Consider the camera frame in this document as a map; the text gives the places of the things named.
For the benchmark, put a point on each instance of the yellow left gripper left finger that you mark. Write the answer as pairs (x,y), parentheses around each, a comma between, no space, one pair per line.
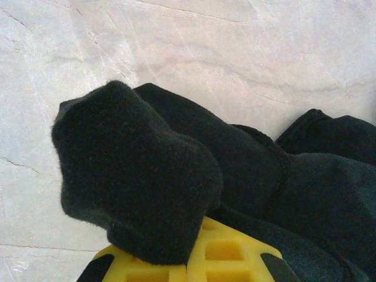
(141,271)

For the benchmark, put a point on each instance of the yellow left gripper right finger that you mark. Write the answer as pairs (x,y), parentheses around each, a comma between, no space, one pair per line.
(223,249)

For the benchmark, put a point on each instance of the black t-shirt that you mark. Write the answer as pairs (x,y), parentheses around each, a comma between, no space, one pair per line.
(132,161)

